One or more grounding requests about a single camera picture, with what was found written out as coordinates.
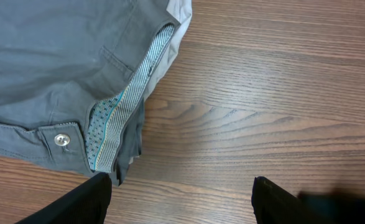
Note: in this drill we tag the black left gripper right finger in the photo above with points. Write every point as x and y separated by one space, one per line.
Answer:
274 205

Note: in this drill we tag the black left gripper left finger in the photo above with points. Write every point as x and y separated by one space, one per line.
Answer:
86 204

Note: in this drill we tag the black t-shirt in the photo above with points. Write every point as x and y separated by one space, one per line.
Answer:
340 207

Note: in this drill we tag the folded grey shorts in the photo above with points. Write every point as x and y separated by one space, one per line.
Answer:
64 66

